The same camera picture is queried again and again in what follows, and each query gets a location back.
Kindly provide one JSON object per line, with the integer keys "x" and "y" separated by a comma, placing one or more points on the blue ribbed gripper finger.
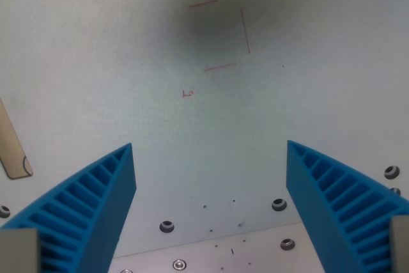
{"x": 96, "y": 209}
{"x": 329, "y": 209}

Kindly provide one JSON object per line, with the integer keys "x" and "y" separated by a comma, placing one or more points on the dark socket bolt with washer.
{"x": 278, "y": 204}
{"x": 287, "y": 244}
{"x": 4, "y": 211}
{"x": 166, "y": 226}
{"x": 395, "y": 191}
{"x": 391, "y": 172}

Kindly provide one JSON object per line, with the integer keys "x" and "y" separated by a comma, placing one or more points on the light wooden strip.
{"x": 9, "y": 148}

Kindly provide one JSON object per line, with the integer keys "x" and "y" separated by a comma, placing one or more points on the aluminium base plate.
{"x": 204, "y": 254}

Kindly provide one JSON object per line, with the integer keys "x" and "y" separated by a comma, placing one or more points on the shiny silver screw head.
{"x": 126, "y": 271}
{"x": 179, "y": 265}

